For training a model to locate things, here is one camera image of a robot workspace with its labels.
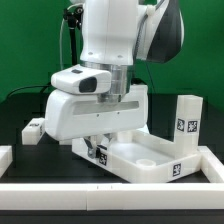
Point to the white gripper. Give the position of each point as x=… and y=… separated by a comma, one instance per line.
x=70, y=116

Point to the white desk top tray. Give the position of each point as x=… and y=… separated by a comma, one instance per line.
x=143, y=158

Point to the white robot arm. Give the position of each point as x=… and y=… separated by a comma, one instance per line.
x=97, y=98

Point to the white left fence block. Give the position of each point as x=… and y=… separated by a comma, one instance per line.
x=6, y=158

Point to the white front fence rail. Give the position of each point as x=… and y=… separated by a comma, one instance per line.
x=111, y=196

